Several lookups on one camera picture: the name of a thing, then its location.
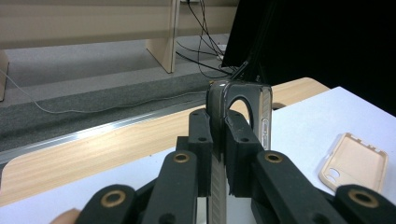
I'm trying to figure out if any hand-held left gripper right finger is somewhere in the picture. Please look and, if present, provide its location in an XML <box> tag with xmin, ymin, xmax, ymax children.
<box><xmin>224</xmin><ymin>109</ymin><xmax>265</xmax><ymax>198</ymax></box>

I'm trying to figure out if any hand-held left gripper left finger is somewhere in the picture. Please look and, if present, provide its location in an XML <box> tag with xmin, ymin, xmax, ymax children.
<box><xmin>177</xmin><ymin>108</ymin><xmax>215</xmax><ymax>198</ymax></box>

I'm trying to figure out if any peach phone case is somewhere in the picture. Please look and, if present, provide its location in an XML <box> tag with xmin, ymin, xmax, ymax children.
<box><xmin>318</xmin><ymin>132</ymin><xmax>389</xmax><ymax>194</ymax></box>

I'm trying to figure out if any black metal stand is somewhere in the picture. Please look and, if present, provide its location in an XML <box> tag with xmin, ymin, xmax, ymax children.
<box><xmin>229</xmin><ymin>59</ymin><xmax>270</xmax><ymax>84</ymax></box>

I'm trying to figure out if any black curtain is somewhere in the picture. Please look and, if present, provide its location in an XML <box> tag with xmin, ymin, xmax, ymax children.
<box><xmin>221</xmin><ymin>0</ymin><xmax>396</xmax><ymax>118</ymax></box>

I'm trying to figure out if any wooden bench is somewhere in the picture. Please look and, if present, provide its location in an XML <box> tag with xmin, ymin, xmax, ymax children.
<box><xmin>0</xmin><ymin>0</ymin><xmax>241</xmax><ymax>103</ymax></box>

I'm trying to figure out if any bundle of black floor cables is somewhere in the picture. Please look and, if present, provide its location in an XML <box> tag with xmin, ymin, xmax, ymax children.
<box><xmin>175</xmin><ymin>0</ymin><xmax>242</xmax><ymax>80</ymax></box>

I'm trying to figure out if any aluminium floor rail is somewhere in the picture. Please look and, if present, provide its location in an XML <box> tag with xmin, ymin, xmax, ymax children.
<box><xmin>0</xmin><ymin>98</ymin><xmax>207</xmax><ymax>166</ymax></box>

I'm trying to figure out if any white floor cable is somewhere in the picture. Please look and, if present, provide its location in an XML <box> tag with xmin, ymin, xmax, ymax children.
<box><xmin>0</xmin><ymin>67</ymin><xmax>207</xmax><ymax>115</ymax></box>

